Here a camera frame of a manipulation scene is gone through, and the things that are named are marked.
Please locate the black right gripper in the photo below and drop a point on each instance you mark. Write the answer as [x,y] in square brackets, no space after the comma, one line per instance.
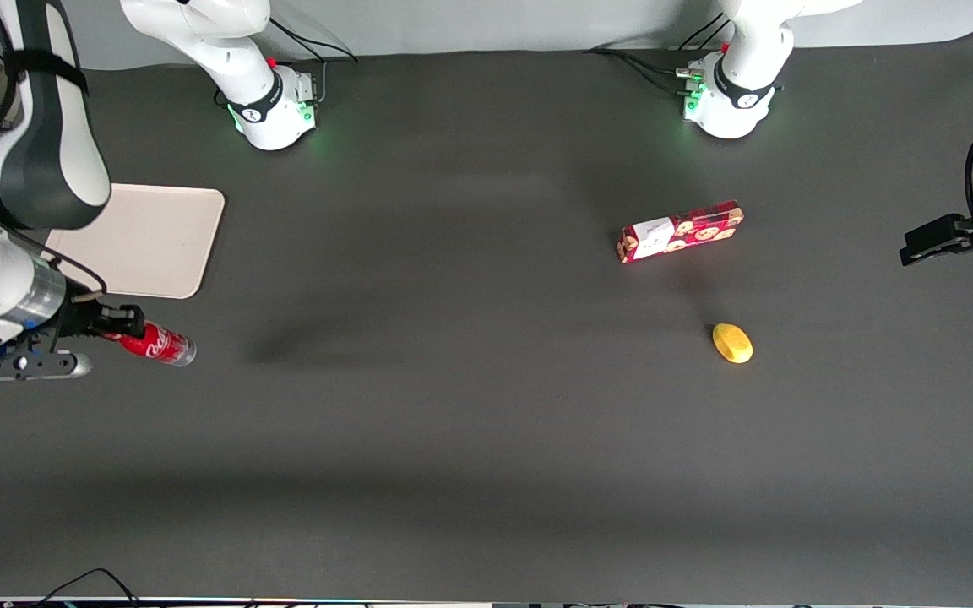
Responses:
[81,319]

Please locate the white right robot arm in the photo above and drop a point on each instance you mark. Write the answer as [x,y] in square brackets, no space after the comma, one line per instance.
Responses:
[47,127]

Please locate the beige plastic tray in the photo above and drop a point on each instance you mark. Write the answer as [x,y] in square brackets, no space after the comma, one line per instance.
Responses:
[157,245]

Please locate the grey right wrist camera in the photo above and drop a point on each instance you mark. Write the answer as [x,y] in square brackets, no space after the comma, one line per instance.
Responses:
[30,365]

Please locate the yellow lemon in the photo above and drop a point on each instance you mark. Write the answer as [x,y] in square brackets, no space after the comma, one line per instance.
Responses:
[732,343]

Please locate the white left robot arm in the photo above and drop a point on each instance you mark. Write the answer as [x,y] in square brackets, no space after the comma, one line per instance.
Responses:
[731,105]

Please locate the red coke bottle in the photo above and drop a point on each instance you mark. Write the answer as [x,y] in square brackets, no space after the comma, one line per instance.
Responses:
[161,344]

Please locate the red cookie box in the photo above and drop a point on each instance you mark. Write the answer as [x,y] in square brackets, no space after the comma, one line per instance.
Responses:
[681,231]

